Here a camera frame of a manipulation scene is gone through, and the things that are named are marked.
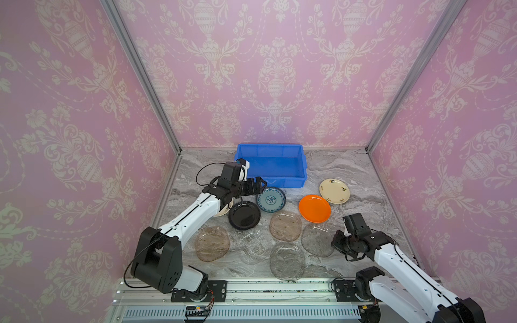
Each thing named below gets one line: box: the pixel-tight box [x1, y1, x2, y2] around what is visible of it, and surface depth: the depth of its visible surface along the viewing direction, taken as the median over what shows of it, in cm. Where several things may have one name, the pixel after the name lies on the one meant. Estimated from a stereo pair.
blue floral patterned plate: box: [256, 187, 287, 213], surface depth 101 cm
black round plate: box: [228, 200, 262, 231], surface depth 94 cm
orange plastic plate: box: [298, 194, 332, 225], surface depth 96 cm
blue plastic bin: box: [234, 143, 308, 189], surface depth 115 cm
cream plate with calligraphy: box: [319, 178, 351, 205], surface depth 105 cm
